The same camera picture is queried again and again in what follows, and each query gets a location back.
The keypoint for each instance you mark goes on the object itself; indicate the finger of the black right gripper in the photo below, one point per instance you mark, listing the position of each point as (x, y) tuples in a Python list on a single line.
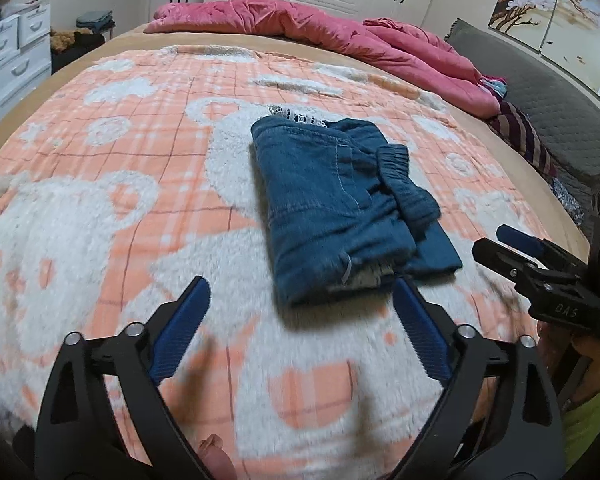
[(546, 252), (529, 279)]

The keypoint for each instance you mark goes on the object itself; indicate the peach bear plush blanket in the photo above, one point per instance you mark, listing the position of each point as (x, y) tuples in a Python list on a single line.
[(128, 173)]

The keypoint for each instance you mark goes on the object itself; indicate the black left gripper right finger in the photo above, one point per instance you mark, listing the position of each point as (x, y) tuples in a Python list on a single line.
[(497, 416)]

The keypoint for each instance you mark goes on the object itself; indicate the white drawer cabinet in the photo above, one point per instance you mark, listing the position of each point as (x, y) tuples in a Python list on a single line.
[(25, 55)]

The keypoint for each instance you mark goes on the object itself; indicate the dark grey quilted headboard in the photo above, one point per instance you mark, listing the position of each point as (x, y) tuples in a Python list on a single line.
[(566, 120)]

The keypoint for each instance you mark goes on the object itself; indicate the right hand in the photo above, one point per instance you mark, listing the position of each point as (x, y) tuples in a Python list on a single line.
[(573, 362)]

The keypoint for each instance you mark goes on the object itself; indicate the blue denim pants lace trim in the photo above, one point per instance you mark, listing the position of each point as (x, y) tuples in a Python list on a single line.
[(343, 211)]

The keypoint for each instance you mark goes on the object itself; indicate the striped folded cloth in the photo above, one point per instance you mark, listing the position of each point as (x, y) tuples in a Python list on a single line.
[(515, 129)]

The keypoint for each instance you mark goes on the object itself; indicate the pink quilted comforter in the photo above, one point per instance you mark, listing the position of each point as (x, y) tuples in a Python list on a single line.
[(399, 49)]

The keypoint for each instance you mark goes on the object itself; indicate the tree mural wall art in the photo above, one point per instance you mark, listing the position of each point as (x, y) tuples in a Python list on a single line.
[(565, 32)]

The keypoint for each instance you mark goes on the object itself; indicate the left hand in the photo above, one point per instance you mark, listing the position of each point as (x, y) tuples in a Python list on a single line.
[(215, 459)]

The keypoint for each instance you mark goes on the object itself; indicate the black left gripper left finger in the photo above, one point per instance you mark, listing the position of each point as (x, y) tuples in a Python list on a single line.
[(77, 436)]

